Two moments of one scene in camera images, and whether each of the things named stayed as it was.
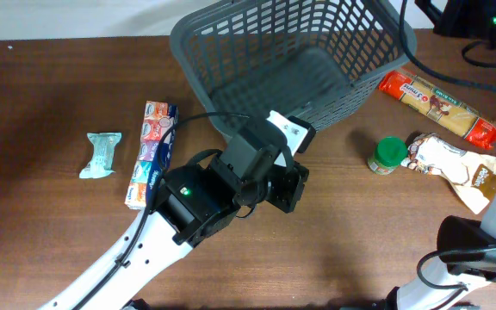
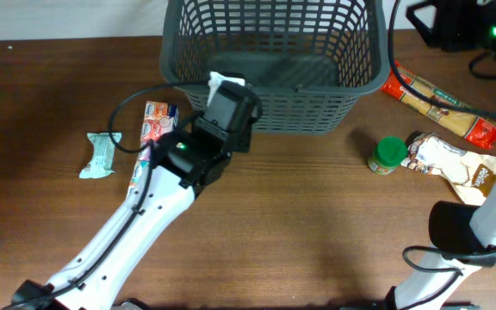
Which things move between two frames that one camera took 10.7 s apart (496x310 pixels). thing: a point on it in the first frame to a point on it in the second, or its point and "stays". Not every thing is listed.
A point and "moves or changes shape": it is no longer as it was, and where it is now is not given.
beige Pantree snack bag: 476,177 stays
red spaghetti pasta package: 445,108 stays
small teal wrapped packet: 102,162 stays
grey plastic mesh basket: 319,60 moves or changes shape
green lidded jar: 390,152 stays
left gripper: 296,177 to 244,140
